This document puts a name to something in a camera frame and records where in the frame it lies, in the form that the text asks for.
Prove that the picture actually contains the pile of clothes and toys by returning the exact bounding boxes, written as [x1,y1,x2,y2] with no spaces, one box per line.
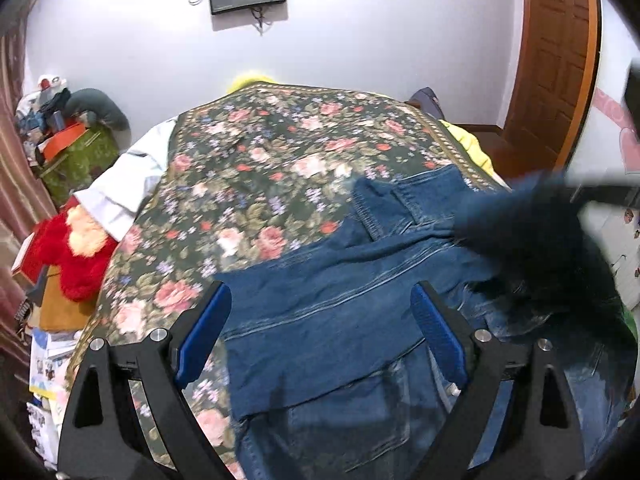
[15,75,72,161]

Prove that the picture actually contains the floral printed blanket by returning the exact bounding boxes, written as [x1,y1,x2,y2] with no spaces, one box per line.
[62,82,511,480]

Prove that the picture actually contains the dark blue pillow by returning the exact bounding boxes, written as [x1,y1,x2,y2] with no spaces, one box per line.
[405,86,446,121]

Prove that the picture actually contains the stack of printed papers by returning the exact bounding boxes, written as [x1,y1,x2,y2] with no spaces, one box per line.
[25,330,86,466]

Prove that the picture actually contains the white shirt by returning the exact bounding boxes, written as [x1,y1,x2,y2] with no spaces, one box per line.
[75,115,179,241]

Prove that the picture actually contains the orange box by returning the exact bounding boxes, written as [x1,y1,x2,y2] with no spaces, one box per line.
[42,122,87,162]

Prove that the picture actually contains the blue denim jeans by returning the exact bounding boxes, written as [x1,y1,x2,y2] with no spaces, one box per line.
[215,164,631,480]

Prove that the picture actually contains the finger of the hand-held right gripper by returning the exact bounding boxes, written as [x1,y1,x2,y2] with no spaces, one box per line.
[570,177,640,207]

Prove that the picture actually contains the brown wooden door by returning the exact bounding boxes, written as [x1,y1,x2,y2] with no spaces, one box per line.
[500,0,603,181]

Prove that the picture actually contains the striped pink curtain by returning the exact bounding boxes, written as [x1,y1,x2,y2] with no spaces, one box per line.
[0,10,59,361]

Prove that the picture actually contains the green floral bag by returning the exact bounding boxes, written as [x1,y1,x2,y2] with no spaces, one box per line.
[37,125,121,208]

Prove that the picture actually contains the grey plush cushion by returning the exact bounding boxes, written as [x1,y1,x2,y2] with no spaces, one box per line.
[62,88,132,132]

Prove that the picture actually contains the green cloth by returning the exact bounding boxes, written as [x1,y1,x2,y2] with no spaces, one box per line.
[617,305,640,356]

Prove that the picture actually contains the brown cardboard box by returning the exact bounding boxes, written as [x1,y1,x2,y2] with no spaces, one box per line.
[39,265,101,333]

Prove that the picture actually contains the red plush toy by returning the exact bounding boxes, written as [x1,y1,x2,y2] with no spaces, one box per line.
[32,197,121,303]

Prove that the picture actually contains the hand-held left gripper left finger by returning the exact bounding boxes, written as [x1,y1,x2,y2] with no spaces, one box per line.
[57,280,233,480]

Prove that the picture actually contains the yellow cloth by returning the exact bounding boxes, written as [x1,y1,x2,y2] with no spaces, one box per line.
[440,120,497,177]
[227,72,279,96]

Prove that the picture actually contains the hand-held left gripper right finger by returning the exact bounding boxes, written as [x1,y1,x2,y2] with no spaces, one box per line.
[410,280,587,480]

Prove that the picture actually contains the red flat box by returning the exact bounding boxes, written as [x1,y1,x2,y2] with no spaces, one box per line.
[10,232,51,286]

